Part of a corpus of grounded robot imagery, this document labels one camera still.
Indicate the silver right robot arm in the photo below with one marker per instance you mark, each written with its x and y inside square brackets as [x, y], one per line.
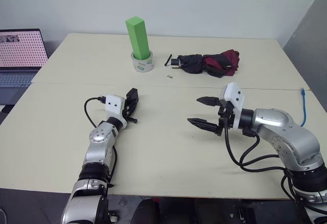
[288, 134]

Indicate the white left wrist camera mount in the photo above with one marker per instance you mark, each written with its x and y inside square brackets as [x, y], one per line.
[115, 104]

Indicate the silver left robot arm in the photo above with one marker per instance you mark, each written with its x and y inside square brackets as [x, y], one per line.
[98, 147]

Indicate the tall green block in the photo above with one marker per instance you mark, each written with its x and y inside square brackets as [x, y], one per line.
[138, 38]

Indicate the dark rounded shape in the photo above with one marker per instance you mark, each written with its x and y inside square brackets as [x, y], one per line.
[146, 211]

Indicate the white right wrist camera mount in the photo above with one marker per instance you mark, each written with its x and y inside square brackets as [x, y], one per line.
[233, 93]

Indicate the open grey laptop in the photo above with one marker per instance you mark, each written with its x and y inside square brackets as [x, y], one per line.
[19, 55]

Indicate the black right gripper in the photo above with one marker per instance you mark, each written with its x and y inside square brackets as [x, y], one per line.
[226, 119]

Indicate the folded black maroon umbrella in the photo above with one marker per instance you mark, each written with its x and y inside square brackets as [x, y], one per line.
[204, 63]

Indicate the clear packing tape roll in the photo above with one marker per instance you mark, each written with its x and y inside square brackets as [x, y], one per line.
[143, 64]

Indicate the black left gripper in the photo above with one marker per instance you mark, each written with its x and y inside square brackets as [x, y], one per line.
[129, 115]

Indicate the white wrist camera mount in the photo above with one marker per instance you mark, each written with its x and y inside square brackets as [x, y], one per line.
[233, 93]
[115, 104]

